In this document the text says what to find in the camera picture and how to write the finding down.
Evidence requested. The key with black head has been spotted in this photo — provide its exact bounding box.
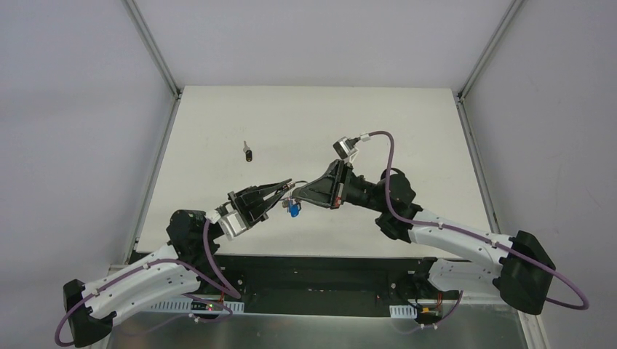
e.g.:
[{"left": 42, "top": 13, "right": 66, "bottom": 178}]
[{"left": 243, "top": 141, "right": 253, "bottom": 163}]

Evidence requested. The silver metal binder keyring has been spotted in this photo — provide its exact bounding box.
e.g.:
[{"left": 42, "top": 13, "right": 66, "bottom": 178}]
[{"left": 280, "top": 180, "right": 308, "bottom": 207}]

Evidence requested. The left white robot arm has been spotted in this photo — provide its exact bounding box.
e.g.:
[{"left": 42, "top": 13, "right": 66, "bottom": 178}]
[{"left": 54, "top": 179, "right": 296, "bottom": 348}]

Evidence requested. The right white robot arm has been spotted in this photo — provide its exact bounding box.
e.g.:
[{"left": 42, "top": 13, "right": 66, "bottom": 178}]
[{"left": 292, "top": 160, "right": 555, "bottom": 315}]

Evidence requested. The left white controller board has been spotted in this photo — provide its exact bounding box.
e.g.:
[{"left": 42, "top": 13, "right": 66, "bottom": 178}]
[{"left": 145, "top": 297, "right": 245, "bottom": 315}]

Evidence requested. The white controller board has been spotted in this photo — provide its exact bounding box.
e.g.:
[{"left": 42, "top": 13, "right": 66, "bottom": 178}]
[
  {"left": 389, "top": 305, "right": 442, "bottom": 325},
  {"left": 145, "top": 297, "right": 245, "bottom": 315}
]

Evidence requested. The right white controller board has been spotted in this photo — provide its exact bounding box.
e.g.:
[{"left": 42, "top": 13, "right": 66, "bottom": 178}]
[{"left": 389, "top": 305, "right": 442, "bottom": 325}]

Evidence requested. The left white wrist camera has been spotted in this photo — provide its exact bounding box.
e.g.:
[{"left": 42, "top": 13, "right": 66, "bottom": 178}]
[{"left": 215, "top": 205, "right": 250, "bottom": 241}]

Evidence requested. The black metal base rail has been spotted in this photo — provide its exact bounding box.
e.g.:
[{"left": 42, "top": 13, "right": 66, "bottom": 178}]
[{"left": 127, "top": 250, "right": 461, "bottom": 319}]

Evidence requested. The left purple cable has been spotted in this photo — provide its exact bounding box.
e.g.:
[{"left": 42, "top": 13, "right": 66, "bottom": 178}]
[{"left": 54, "top": 215, "right": 242, "bottom": 348}]

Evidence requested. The purple cable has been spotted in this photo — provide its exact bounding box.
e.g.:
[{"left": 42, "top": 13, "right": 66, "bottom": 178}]
[
  {"left": 54, "top": 215, "right": 242, "bottom": 348},
  {"left": 359, "top": 129, "right": 590, "bottom": 333}
]

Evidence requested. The left aluminium frame post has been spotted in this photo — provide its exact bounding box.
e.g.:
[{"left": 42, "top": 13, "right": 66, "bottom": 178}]
[{"left": 122, "top": 0, "right": 182, "bottom": 100}]

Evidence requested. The aluminium frame post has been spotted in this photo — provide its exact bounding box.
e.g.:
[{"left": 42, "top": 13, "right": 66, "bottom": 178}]
[
  {"left": 122, "top": 0, "right": 182, "bottom": 100},
  {"left": 457, "top": 0, "right": 527, "bottom": 103}
]

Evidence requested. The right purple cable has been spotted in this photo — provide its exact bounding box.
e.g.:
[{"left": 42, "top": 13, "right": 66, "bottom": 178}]
[{"left": 359, "top": 129, "right": 590, "bottom": 333}]

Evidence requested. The right aluminium frame post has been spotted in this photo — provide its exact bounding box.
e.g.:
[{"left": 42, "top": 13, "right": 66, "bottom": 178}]
[{"left": 457, "top": 0, "right": 527, "bottom": 103}]

